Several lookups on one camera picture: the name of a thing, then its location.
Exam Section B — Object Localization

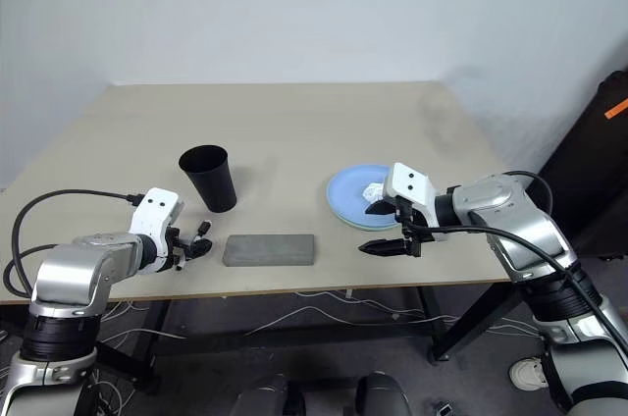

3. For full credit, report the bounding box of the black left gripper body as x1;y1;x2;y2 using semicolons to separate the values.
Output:
164;224;197;273

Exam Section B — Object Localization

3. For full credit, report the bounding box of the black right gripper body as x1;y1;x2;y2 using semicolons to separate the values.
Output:
392;194;436;259

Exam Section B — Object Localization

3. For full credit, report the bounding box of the grey rectangular block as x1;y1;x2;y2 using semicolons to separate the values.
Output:
222;234;316;268

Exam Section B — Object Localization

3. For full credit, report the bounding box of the black plastic cup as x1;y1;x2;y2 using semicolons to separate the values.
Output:
178;144;238;214

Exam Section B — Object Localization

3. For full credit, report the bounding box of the black hard case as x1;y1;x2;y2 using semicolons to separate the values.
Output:
537;70;628;260

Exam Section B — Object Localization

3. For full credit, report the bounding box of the pale green plate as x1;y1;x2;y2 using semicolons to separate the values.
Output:
327;199;401;233

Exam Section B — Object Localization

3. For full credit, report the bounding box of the blue plate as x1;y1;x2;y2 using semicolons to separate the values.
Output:
326;164;408;229

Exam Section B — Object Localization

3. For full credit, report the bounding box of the dark rounded shape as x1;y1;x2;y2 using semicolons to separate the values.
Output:
230;374;305;416
355;371;411;416

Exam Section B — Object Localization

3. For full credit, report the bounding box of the white shoe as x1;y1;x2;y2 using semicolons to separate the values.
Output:
508;356;547;390

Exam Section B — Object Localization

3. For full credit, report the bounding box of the orange tag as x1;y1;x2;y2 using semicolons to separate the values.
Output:
605;97;628;121

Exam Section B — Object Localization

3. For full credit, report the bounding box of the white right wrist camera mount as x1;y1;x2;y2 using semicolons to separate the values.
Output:
384;162;450;243

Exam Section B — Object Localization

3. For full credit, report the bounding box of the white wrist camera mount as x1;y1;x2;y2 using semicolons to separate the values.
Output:
384;162;450;243
128;187;186;273

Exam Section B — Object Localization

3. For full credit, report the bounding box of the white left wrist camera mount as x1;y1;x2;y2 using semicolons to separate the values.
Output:
128;187;186;273

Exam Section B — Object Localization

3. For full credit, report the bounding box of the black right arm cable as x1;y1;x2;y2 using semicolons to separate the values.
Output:
404;170;628;358

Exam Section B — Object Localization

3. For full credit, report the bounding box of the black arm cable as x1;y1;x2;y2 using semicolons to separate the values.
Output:
404;170;628;358
2;188;146;297

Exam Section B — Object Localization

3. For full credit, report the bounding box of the thin white cable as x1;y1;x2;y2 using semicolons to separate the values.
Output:
97;287;541;338

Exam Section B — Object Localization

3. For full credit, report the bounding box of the black table frame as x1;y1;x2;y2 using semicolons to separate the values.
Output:
97;283;521;395

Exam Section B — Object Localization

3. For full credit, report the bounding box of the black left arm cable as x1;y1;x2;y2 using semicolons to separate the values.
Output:
2;188;146;297

